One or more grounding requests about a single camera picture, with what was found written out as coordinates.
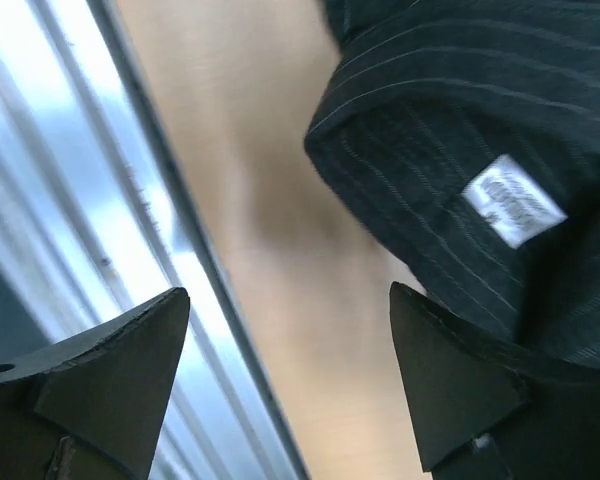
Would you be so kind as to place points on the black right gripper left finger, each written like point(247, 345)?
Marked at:
point(92, 406)

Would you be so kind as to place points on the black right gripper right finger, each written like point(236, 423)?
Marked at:
point(483, 408)

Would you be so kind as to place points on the black pinstriped long sleeve shirt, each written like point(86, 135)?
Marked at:
point(465, 136)

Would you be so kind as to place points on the aluminium front rail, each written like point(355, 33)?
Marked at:
point(95, 219)

